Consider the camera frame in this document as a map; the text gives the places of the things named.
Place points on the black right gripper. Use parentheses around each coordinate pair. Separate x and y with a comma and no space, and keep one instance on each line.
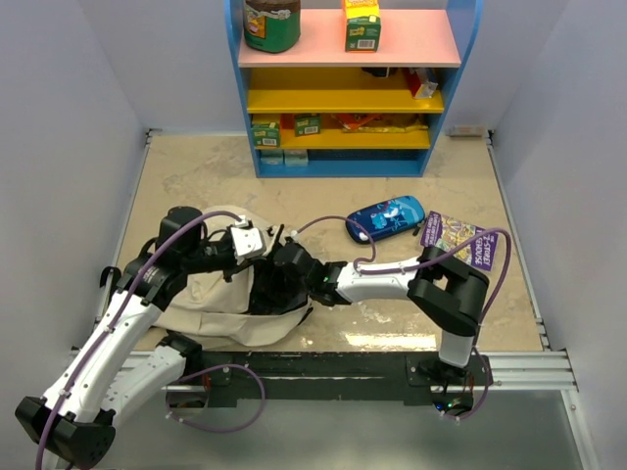
(272,292)

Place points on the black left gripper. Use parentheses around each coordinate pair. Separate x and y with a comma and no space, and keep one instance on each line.
(234,267)

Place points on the beige canvas backpack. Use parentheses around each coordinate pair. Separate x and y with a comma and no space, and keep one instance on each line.
(210,303)

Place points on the blue pencil case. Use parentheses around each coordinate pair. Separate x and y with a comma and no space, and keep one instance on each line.
(385,219)

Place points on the purple Treehouse book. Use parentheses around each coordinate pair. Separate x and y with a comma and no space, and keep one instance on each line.
(446,233)

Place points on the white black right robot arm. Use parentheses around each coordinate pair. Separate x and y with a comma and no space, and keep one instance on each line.
(451,293)

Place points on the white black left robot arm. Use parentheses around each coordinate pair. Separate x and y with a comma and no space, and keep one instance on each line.
(76,419)

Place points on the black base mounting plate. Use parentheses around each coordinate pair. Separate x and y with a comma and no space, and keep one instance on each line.
(412,378)

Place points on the light blue box left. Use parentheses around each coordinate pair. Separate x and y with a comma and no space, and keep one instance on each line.
(272,157)

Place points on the light blue box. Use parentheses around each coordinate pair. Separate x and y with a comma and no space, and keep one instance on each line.
(272,157)
(296,157)

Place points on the light blue box right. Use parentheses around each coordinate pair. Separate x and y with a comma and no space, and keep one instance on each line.
(296,157)

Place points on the green box lower left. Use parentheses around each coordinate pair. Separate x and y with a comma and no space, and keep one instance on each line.
(266,133)

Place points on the green box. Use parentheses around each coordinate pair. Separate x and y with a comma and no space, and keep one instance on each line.
(307,124)
(266,133)

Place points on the green box lower middle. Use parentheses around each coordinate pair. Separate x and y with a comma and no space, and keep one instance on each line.
(307,124)

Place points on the orange yellow snack packets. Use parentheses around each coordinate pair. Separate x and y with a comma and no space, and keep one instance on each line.
(381,123)

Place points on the blue colourful shelf unit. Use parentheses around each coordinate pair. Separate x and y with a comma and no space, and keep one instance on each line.
(317,76)

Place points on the small white pink eraser box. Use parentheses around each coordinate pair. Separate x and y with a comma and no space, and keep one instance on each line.
(470,131)

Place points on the red white box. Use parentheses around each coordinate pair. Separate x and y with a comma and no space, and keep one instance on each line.
(421,82)

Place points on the green brown jar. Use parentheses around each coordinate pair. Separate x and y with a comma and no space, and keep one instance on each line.
(272,26)

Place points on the green yellow carton top shelf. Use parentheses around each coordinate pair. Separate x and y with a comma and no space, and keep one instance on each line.
(362,25)

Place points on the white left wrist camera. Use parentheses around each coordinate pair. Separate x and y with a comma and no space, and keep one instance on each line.
(247,240)

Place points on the aluminium frame rail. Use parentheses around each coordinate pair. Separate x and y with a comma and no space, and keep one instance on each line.
(531,418)

